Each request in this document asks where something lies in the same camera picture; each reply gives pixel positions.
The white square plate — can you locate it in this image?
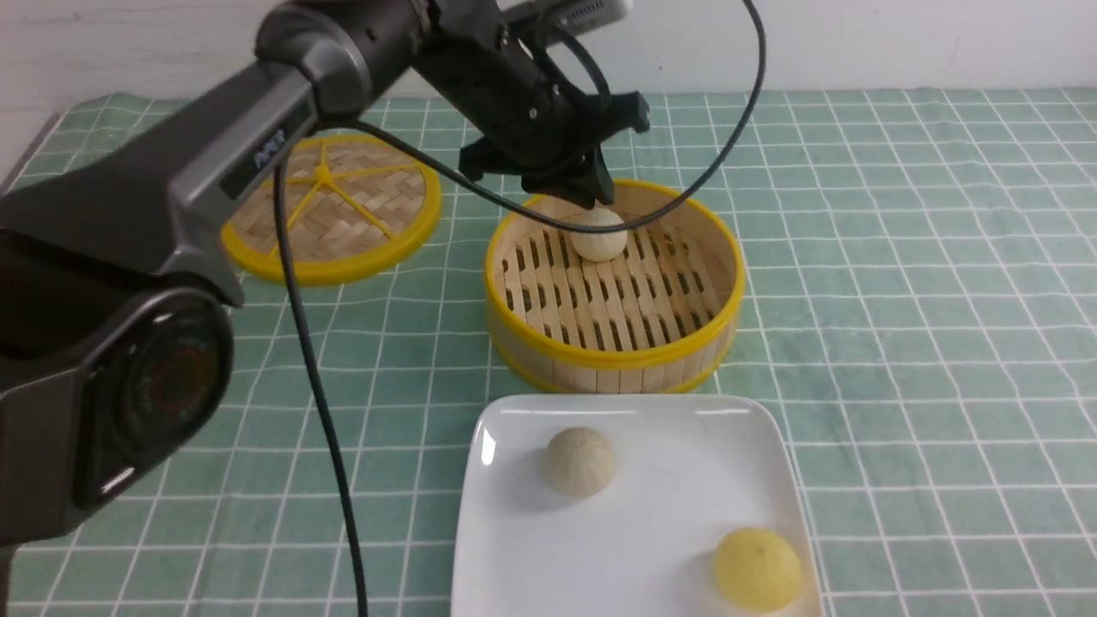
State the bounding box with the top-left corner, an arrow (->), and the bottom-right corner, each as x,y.
450,393 -> 825,616

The black cable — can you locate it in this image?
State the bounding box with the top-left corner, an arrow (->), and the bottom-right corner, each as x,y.
273,0 -> 766,617

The white steamed bun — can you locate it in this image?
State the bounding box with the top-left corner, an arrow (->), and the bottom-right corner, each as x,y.
542,427 -> 617,500
567,207 -> 627,262

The yellow bamboo steamer basket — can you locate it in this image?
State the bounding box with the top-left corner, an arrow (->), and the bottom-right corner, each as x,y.
483,199 -> 746,394

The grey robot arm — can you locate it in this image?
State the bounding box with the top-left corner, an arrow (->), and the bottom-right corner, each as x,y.
1,1 -> 651,549

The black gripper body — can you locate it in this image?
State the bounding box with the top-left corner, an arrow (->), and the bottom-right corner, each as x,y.
414,1 -> 651,187

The green checkered tablecloth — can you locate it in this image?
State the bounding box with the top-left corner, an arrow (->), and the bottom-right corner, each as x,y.
9,89 -> 1096,616

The yellow bamboo steamer lid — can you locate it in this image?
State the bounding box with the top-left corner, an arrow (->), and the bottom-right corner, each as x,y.
220,133 -> 443,287

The yellow steamed bun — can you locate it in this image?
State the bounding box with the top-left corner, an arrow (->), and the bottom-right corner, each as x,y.
712,527 -> 804,614

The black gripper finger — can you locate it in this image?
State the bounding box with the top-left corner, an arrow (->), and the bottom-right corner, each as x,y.
524,176 -> 592,207

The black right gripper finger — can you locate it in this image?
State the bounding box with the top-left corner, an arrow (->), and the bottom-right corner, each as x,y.
583,153 -> 614,207

